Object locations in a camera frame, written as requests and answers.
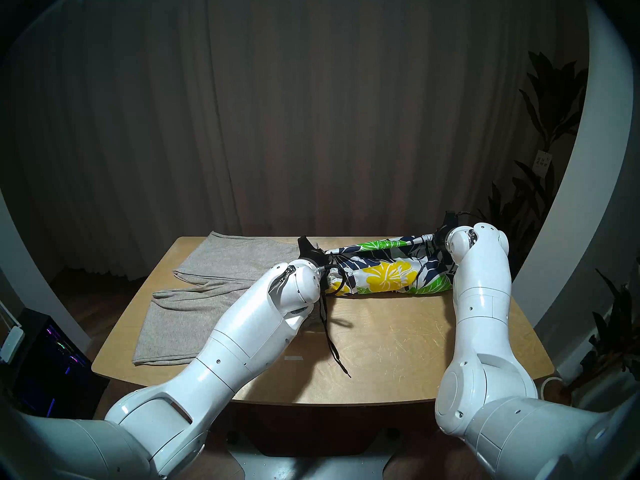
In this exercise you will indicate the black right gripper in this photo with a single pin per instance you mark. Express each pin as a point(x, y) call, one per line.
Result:
point(444, 239)

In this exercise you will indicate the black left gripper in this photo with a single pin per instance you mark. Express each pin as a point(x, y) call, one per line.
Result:
point(312, 251)

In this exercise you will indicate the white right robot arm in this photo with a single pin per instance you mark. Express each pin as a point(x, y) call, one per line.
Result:
point(490, 334)

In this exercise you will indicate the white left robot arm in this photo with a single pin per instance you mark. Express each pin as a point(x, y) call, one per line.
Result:
point(225, 354)

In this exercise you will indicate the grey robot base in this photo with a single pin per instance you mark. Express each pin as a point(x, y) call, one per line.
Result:
point(310, 466)

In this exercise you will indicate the white paper plant tag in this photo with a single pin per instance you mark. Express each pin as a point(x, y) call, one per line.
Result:
point(542, 163)

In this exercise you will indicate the light wooden table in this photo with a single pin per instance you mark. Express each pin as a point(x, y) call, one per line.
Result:
point(395, 354)

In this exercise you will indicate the long beige curtain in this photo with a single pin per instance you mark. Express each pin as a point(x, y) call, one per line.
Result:
point(300, 109)

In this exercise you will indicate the tall dark leafy plant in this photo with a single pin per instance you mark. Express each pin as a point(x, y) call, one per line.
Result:
point(550, 99)

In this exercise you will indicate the white round plant pot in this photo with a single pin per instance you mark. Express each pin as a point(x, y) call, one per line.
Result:
point(552, 379)

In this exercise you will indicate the dark plant in white pot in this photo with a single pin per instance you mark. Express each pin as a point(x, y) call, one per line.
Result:
point(612, 334)

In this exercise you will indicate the black computer tower with lights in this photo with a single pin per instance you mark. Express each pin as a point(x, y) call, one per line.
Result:
point(50, 374)

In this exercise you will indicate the white box device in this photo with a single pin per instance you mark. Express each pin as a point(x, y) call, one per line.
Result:
point(11, 345)

